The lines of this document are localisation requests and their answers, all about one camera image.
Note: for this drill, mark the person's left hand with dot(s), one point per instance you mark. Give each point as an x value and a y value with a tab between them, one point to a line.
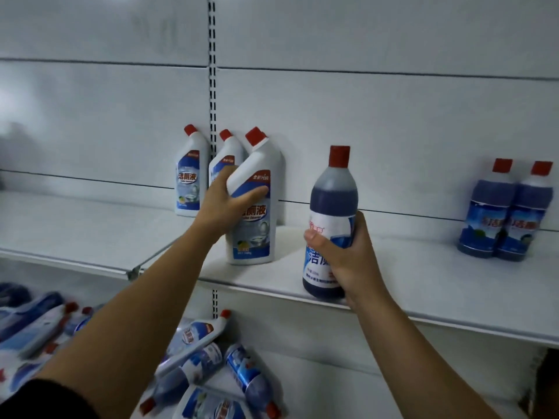
216	211

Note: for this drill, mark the person's left forearm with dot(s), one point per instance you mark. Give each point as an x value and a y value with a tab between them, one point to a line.
131	318

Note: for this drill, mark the person's right forearm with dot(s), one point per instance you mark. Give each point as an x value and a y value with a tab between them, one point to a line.
415	366

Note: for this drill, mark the person's right hand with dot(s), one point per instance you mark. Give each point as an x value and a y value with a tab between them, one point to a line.
353	268

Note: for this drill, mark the person's left thumb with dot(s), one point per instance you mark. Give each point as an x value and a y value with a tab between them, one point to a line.
251	195

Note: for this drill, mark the white metal shelf board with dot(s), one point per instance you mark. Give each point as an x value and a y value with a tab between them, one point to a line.
78	231
332	392
436	279

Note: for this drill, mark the slotted shelf upright strip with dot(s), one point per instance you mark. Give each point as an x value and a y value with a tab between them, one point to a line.
212	82

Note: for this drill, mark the pile of mixed bottles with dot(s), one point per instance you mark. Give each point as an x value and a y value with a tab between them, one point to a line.
30	327

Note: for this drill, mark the blue round cleaner bottle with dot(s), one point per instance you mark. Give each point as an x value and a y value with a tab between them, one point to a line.
526	222
192	375
251	379
485	218
332	200

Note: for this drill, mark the person's right thumb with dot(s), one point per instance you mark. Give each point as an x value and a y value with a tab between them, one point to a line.
321	243

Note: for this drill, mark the white angled-neck cleaner bottle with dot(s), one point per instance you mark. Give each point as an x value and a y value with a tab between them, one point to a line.
191	178
209	405
227	157
255	239
194	340

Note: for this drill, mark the black sleeve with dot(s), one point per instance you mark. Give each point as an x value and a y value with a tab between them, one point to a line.
48	403

